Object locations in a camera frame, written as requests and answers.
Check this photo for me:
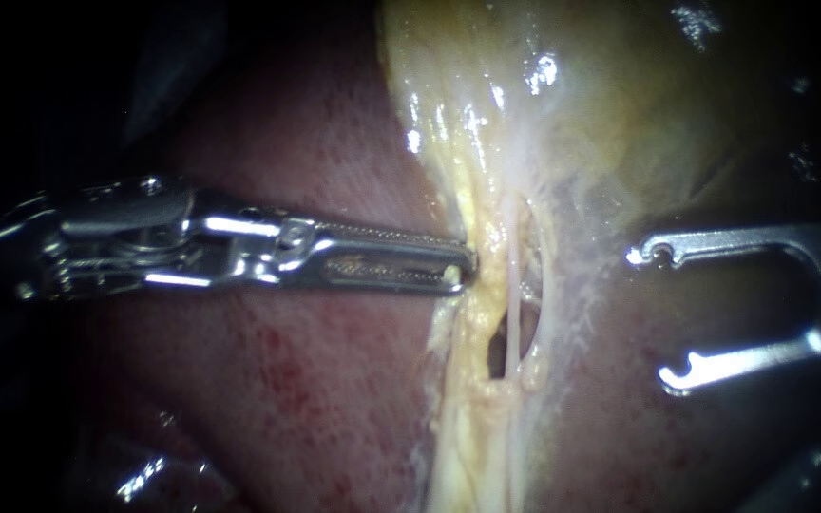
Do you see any left arm instrument jaw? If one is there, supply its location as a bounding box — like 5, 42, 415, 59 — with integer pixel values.
310, 220, 478, 260
287, 237, 479, 295

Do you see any left arm instrument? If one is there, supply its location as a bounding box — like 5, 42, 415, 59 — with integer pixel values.
0, 176, 317, 303

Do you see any right arm instrument jaw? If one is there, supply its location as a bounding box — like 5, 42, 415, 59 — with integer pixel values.
658, 328, 821, 398
625, 227, 821, 277

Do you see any gallbladder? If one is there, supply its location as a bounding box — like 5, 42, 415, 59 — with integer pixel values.
377, 0, 765, 322

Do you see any thin tube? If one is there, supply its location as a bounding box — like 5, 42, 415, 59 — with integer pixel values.
505, 199, 526, 380
524, 210, 553, 371

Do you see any dark red liver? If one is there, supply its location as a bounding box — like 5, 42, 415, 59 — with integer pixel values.
67, 28, 821, 513

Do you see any pale fatty tissue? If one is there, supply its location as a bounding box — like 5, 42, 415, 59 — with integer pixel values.
410, 306, 577, 513

